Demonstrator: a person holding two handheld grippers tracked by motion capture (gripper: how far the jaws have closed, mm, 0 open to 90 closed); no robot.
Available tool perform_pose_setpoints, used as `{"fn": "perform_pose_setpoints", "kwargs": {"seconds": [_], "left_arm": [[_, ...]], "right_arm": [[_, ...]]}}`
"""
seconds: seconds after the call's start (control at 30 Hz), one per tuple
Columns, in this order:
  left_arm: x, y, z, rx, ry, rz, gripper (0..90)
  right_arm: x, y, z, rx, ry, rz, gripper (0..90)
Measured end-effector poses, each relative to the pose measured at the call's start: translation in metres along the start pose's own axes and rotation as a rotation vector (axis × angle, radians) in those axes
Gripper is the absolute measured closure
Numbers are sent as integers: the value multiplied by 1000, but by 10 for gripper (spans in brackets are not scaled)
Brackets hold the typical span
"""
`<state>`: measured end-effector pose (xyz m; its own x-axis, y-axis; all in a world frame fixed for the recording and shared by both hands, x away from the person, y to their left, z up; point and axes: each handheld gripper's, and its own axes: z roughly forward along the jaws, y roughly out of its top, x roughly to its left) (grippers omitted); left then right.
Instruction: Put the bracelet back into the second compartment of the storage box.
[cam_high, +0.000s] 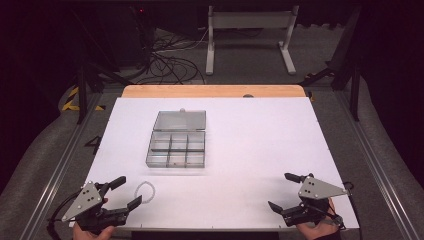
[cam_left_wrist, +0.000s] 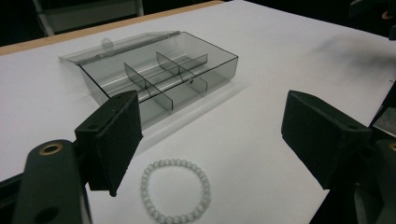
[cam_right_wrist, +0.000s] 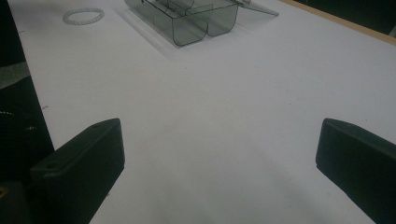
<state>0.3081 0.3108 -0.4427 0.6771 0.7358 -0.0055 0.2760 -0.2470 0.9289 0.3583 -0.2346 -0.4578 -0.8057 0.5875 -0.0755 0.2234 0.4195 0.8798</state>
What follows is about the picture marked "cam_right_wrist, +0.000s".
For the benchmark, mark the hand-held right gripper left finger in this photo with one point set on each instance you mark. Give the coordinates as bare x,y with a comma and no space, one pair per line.
81,174

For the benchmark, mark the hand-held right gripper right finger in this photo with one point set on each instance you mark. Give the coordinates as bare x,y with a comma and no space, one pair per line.
358,165

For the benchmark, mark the clear grey plastic organizer box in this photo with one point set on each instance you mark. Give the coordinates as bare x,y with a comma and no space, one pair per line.
193,21

